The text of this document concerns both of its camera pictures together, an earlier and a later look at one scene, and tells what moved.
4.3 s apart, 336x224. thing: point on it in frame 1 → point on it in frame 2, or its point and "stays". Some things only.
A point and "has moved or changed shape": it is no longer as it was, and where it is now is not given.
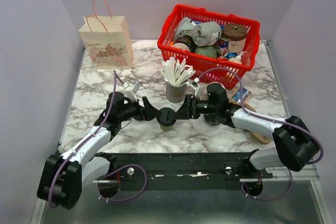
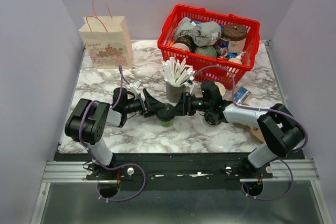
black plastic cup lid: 167,117 has moved or changed shape
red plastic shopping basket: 220,48 stays
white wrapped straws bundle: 177,74 stays
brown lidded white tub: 235,34 stays
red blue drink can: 224,48 stays
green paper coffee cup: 166,128 has moved or changed shape
